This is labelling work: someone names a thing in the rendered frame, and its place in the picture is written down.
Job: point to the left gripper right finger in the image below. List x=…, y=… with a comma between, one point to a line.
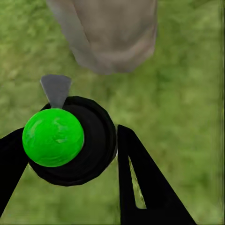
x=163, y=205

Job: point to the pesticide atomizer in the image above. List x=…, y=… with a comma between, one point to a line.
x=72, y=140

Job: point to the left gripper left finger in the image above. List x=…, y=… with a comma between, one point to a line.
x=13, y=161

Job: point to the tree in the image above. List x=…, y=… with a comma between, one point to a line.
x=108, y=36

